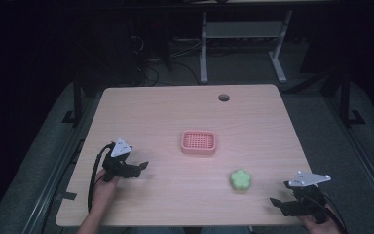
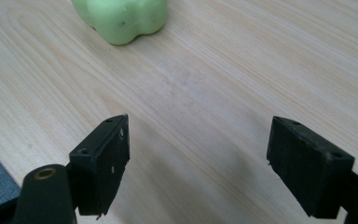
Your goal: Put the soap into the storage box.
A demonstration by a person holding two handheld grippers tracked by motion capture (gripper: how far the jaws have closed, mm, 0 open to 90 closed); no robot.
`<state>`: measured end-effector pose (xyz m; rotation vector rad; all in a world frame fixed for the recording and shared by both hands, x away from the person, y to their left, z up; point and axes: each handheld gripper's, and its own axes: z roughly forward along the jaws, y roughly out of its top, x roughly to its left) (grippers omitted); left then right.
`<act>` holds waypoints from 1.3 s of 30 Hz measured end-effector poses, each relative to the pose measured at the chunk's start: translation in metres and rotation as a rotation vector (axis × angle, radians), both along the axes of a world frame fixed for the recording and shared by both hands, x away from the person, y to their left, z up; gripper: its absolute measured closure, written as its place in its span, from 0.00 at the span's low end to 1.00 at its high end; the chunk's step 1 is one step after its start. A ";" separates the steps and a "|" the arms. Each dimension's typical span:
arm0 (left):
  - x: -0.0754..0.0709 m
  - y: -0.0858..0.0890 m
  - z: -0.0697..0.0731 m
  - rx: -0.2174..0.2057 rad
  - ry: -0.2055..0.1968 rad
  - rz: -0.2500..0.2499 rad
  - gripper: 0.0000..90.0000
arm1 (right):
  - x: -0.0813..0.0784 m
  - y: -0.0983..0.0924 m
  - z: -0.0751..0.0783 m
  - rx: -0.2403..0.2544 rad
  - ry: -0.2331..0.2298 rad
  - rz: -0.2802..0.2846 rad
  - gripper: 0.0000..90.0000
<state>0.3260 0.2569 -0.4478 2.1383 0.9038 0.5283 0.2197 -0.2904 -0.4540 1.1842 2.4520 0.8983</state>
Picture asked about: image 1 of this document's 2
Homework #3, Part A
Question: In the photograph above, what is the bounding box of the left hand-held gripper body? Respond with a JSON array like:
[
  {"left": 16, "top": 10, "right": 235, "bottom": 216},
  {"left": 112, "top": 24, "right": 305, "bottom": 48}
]
[{"left": 101, "top": 136, "right": 142, "bottom": 183}]

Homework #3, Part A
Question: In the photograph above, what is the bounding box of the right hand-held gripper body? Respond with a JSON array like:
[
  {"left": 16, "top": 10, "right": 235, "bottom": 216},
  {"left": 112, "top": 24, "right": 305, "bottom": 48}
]
[{"left": 280, "top": 171, "right": 332, "bottom": 225}]

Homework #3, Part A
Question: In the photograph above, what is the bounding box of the person's right hand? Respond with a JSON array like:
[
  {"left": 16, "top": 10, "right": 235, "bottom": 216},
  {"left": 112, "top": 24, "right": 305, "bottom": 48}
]
[{"left": 299, "top": 203, "right": 346, "bottom": 234}]

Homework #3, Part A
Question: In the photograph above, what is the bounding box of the person's left hand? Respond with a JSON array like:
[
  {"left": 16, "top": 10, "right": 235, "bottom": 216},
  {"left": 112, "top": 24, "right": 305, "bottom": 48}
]
[{"left": 91, "top": 169, "right": 122, "bottom": 213}]

